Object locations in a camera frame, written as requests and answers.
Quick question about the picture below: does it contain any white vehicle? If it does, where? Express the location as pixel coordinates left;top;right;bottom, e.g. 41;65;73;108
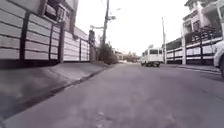
213;39;224;80

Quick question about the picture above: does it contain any pale multi-storey house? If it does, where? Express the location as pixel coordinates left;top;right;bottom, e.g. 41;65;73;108
181;0;224;37

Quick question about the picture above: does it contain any thin grey pole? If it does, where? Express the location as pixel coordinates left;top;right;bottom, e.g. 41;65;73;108
161;17;167;65

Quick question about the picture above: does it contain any white van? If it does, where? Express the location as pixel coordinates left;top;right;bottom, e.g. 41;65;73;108
139;47;165;68

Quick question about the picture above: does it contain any tall utility pole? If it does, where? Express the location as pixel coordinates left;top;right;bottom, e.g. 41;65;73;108
89;0;122;48

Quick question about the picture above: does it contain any white slatted fence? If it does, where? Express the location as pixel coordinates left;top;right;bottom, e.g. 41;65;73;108
164;28;224;66

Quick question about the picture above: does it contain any grey concrete sidewalk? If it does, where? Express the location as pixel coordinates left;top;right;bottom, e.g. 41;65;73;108
162;63;222;73
0;61;111;120

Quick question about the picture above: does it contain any pale slatted fence wall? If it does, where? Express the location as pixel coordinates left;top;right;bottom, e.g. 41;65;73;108
0;0;92;70

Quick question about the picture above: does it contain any building behind slatted wall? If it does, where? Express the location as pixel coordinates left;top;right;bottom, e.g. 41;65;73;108
19;0;80;33

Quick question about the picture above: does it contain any dark bush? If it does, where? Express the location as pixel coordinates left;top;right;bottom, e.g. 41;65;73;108
97;43;119;66

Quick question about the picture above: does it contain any grey asphalt road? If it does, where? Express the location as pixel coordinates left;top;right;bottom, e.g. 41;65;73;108
0;62;224;128

